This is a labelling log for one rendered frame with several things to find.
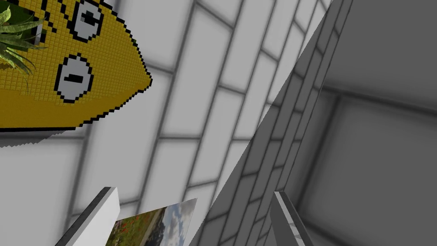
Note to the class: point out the green leafy plant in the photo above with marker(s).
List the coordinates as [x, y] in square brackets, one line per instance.
[15, 37]

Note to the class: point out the landscape photo wall picture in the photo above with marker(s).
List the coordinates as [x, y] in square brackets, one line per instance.
[153, 225]

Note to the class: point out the yellow pixel face wall picture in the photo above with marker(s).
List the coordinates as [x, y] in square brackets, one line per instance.
[85, 68]

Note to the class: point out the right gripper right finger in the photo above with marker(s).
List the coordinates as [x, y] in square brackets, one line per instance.
[285, 222]

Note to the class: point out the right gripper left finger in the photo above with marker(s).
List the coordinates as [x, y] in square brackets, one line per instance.
[97, 220]

